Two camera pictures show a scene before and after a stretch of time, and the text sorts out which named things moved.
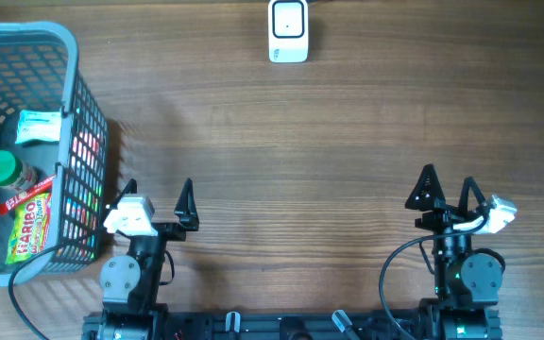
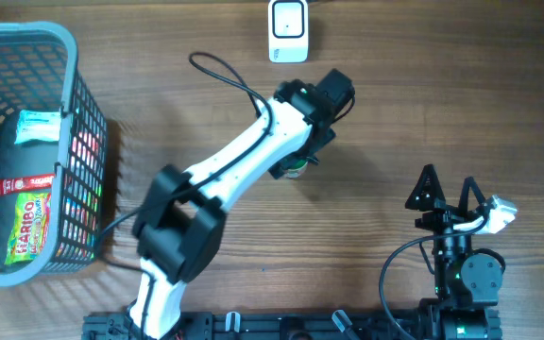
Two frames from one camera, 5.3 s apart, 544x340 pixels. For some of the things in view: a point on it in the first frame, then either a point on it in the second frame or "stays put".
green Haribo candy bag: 30,229 stays put
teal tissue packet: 39,125 stays put
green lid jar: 4,169 -> 298,170
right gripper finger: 468,183 stays put
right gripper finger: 427,193 stays put
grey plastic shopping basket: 33,67 stays put
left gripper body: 174,232 -> 310,157
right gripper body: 444,219 stays put
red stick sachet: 43,187 -> 8,185
